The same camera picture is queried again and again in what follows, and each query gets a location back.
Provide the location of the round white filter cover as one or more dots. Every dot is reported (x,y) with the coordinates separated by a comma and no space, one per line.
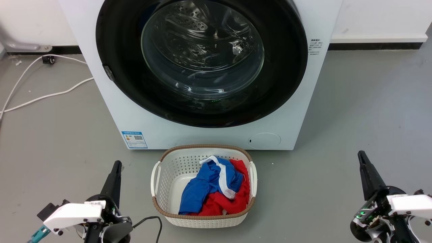
(264,140)

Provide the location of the black round washer door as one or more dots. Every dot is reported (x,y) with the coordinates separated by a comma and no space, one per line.
(118,50)

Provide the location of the steel washer drum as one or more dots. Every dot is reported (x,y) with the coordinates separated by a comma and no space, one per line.
(192,27)

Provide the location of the red garment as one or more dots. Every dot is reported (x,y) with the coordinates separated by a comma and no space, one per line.
(233,200)

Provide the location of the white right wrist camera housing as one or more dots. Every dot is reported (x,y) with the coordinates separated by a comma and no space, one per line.
(411,204)

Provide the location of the blue energy label sticker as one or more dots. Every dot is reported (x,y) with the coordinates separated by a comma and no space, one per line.
(134,139)

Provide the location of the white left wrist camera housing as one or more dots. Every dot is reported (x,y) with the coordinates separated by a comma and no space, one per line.
(72,215)

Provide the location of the white front-load washing machine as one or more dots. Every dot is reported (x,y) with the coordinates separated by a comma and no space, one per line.
(303,118)

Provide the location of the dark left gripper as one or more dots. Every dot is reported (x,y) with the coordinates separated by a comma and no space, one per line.
(116,233)

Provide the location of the blue garment with white trim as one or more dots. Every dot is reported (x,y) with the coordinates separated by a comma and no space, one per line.
(202,189)

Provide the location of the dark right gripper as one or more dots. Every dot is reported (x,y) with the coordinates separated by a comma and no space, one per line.
(378,222)

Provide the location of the white perforated laundry basket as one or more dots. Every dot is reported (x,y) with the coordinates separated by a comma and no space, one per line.
(175,168)

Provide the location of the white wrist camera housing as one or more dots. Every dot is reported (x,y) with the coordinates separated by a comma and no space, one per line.
(411,204)
(72,215)

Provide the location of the small printed text label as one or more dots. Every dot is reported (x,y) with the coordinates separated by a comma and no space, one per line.
(315,47)

